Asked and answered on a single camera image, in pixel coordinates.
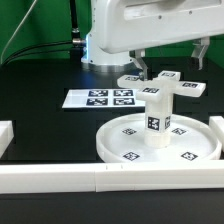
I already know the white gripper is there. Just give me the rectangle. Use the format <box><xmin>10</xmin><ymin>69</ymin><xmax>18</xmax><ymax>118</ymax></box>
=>
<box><xmin>96</xmin><ymin>0</ymin><xmax>224</xmax><ymax>81</ymax></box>

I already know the black cable with connector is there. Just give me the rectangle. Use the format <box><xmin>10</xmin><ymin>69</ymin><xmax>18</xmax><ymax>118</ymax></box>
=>
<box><xmin>0</xmin><ymin>37</ymin><xmax>87</xmax><ymax>66</ymax></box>

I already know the black vertical cable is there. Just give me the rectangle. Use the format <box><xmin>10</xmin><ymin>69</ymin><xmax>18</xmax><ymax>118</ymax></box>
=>
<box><xmin>68</xmin><ymin>0</ymin><xmax>81</xmax><ymax>39</ymax></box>

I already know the white marker sheet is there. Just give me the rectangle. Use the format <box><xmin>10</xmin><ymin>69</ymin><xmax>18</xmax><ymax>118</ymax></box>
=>
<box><xmin>63</xmin><ymin>89</ymin><xmax>145</xmax><ymax>109</ymax></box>

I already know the white round table top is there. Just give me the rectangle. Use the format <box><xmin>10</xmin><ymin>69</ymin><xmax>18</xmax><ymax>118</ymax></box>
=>
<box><xmin>96</xmin><ymin>113</ymin><xmax>222</xmax><ymax>163</ymax></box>

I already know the white cross-shaped table base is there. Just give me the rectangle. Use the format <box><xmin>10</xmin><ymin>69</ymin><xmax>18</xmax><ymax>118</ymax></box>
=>
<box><xmin>117</xmin><ymin>71</ymin><xmax>206</xmax><ymax>102</ymax></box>

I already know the white left bracket block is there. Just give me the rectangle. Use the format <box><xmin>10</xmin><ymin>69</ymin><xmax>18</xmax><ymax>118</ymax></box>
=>
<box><xmin>0</xmin><ymin>121</ymin><xmax>14</xmax><ymax>158</ymax></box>

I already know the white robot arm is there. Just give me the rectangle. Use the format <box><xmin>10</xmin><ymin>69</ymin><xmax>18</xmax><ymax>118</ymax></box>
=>
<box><xmin>81</xmin><ymin>0</ymin><xmax>224</xmax><ymax>72</ymax></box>

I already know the grey thin cable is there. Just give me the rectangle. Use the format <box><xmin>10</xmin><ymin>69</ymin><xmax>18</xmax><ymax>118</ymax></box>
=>
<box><xmin>0</xmin><ymin>0</ymin><xmax>38</xmax><ymax>63</ymax></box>

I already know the white front rail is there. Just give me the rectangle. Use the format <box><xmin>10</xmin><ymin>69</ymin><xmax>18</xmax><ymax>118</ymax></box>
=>
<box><xmin>0</xmin><ymin>160</ymin><xmax>224</xmax><ymax>194</ymax></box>

